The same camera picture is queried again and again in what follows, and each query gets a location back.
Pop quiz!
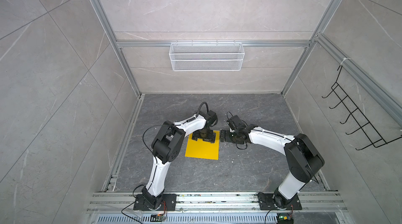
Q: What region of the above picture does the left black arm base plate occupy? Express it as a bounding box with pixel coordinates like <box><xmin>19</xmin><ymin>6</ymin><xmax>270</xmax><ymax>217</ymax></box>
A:
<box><xmin>133</xmin><ymin>193</ymin><xmax>177</xmax><ymax>211</ymax></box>

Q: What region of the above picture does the yellow square paper sheet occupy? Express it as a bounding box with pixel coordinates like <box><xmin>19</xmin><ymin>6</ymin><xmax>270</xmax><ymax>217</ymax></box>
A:
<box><xmin>185</xmin><ymin>131</ymin><xmax>220</xmax><ymax>160</ymax></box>

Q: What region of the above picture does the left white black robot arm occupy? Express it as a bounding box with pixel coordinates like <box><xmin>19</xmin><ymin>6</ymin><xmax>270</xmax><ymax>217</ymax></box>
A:
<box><xmin>141</xmin><ymin>110</ymin><xmax>218</xmax><ymax>210</ymax></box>

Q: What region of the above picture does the left green circuit board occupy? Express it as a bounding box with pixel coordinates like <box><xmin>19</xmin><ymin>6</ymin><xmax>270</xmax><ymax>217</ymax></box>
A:
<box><xmin>150</xmin><ymin>214</ymin><xmax>167</xmax><ymax>222</ymax></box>

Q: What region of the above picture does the aluminium front rail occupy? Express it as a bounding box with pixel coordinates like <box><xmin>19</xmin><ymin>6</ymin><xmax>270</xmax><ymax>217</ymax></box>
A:
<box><xmin>84</xmin><ymin>191</ymin><xmax>348</xmax><ymax>214</ymax></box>

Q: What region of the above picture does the white wire mesh basket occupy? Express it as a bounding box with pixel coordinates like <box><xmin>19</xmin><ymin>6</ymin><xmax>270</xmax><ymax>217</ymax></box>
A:
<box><xmin>169</xmin><ymin>42</ymin><xmax>245</xmax><ymax>72</ymax></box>

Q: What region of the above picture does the aluminium corner frame post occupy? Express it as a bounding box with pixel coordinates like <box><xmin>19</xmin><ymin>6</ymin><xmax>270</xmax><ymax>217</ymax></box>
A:
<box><xmin>89</xmin><ymin>0</ymin><xmax>141</xmax><ymax>98</ymax></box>

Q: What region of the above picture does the green circuit board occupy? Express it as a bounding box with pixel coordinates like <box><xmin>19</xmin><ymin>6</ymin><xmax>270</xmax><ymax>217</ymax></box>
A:
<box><xmin>277</xmin><ymin>214</ymin><xmax>294</xmax><ymax>224</ymax></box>
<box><xmin>150</xmin><ymin>214</ymin><xmax>167</xmax><ymax>222</ymax></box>

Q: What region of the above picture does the right green circuit board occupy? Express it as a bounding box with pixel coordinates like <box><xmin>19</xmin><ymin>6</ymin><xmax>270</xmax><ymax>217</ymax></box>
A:
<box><xmin>277</xmin><ymin>214</ymin><xmax>294</xmax><ymax>224</ymax></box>

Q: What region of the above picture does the black wire hook rack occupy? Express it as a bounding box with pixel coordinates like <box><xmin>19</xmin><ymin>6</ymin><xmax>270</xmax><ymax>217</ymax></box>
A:
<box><xmin>321</xmin><ymin>65</ymin><xmax>402</xmax><ymax>151</ymax></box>

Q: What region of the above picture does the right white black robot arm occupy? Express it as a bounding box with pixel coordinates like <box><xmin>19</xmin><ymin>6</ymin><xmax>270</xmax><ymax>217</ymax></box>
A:
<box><xmin>220</xmin><ymin>124</ymin><xmax>325</xmax><ymax>210</ymax></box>

